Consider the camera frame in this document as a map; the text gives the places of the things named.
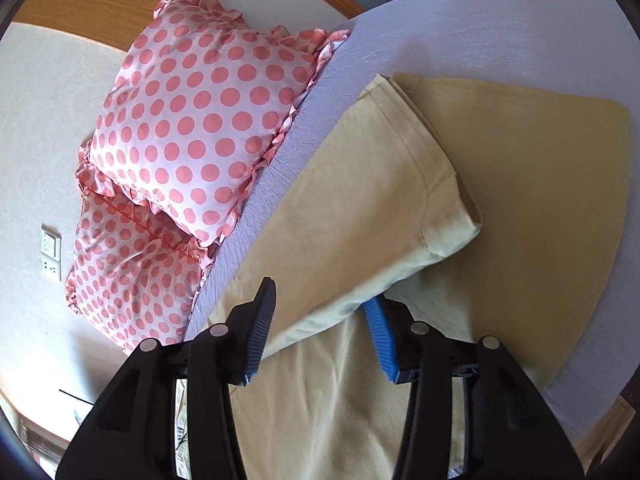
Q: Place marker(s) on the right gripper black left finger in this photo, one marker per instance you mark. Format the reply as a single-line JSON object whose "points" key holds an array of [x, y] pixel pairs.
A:
{"points": [[130, 431]]}

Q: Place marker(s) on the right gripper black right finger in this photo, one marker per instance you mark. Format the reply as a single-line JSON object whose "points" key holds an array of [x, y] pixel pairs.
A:
{"points": [[509, 433]]}

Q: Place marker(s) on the khaki beige pants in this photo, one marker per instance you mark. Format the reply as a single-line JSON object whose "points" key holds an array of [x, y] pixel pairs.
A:
{"points": [[489, 209]]}

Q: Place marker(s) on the pink polka dot pillow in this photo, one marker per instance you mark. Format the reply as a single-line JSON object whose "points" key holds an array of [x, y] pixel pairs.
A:
{"points": [[200, 104], [135, 274]]}

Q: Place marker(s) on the lavender bed sheet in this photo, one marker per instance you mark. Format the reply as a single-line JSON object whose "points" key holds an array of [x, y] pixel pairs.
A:
{"points": [[583, 47]]}

